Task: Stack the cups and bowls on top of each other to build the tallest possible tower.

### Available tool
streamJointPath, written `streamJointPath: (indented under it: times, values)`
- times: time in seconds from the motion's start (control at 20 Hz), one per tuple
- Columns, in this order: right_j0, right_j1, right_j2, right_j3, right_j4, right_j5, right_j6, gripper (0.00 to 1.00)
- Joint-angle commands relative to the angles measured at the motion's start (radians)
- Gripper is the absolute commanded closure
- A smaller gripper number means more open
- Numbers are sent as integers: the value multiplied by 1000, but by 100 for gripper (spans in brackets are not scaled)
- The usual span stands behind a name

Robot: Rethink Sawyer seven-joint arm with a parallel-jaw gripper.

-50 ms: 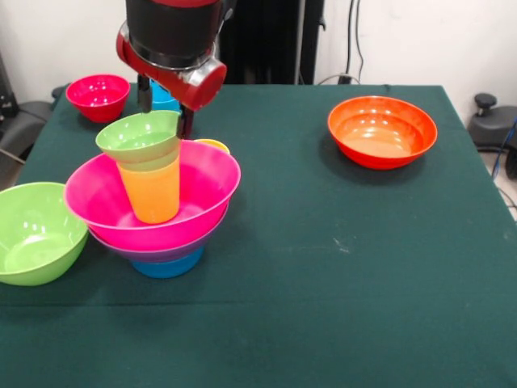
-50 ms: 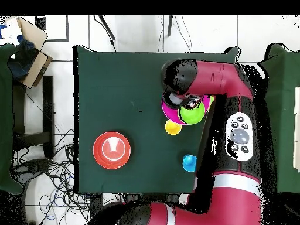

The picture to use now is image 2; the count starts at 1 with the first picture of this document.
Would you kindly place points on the orange-yellow cup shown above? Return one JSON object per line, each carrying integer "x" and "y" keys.
{"x": 173, "y": 127}

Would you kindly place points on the dark blue bag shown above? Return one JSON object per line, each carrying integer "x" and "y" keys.
{"x": 21, "y": 63}

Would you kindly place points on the large pink bowl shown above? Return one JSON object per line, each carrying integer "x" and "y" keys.
{"x": 170, "y": 114}

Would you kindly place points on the orange bowl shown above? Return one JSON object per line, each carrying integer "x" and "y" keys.
{"x": 98, "y": 150}

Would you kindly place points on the black tripod leg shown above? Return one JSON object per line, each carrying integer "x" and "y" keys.
{"x": 106, "y": 27}
{"x": 170, "y": 25}

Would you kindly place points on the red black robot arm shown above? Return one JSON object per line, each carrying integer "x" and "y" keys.
{"x": 234, "y": 206}

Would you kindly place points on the black grey floor stand base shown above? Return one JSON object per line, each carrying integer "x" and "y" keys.
{"x": 35, "y": 166}

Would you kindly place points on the green cloth side table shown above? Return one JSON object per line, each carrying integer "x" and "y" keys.
{"x": 283, "y": 117}
{"x": 4, "y": 117}

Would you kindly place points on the black floor box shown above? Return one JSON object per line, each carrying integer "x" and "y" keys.
{"x": 96, "y": 202}

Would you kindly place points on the small green bowl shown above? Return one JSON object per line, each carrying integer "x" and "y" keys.
{"x": 192, "y": 116}

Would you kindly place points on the black floor frame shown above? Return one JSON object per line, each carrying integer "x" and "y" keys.
{"x": 67, "y": 28}

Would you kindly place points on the white drawer unit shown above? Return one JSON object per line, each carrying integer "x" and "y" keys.
{"x": 297, "y": 129}

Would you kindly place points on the black stool frame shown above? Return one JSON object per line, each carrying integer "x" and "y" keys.
{"x": 48, "y": 105}

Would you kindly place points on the dark green table cloth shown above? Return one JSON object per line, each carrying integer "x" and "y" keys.
{"x": 105, "y": 70}

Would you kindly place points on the cardboard box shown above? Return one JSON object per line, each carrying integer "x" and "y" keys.
{"x": 30, "y": 32}

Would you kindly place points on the blue cup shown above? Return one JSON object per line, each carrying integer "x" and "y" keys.
{"x": 189, "y": 164}

